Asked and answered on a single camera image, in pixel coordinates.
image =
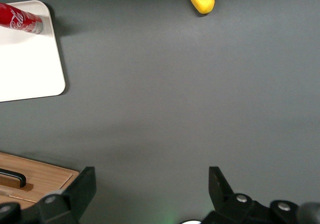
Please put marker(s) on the wooden drawer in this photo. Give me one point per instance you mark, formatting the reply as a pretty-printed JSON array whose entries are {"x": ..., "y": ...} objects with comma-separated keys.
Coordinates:
[{"x": 47, "y": 180}]

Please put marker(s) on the wooden drawer cabinet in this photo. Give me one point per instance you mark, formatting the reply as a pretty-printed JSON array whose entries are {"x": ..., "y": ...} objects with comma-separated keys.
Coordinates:
[{"x": 75, "y": 174}]

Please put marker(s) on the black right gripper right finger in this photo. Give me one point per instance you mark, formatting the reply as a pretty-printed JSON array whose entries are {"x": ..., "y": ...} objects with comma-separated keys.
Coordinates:
[{"x": 220, "y": 189}]

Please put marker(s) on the white plastic tray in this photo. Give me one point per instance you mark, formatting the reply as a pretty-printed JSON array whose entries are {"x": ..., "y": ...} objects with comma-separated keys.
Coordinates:
[{"x": 27, "y": 63}]

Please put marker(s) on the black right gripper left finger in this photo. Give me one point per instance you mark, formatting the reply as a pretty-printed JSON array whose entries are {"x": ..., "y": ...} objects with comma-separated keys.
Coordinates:
[{"x": 80, "y": 186}]

